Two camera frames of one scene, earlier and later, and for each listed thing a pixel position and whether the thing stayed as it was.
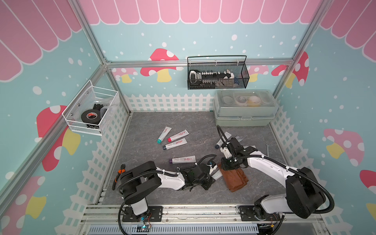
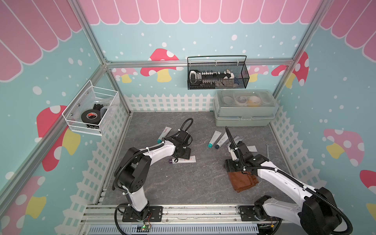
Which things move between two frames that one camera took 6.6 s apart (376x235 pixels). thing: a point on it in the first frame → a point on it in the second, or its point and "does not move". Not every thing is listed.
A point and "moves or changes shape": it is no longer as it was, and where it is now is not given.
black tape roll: x=91 y=116 does not move
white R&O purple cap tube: x=184 y=159 does not move
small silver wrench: x=267 y=149 does not move
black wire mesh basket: x=217 y=72 does not move
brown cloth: x=235 y=178 moves or changes shape
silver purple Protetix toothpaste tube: x=239 y=138 does not move
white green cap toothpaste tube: x=217 y=175 → x=215 y=136
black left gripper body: x=204 y=183 → x=184 y=153
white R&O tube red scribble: x=221 y=142 does not move
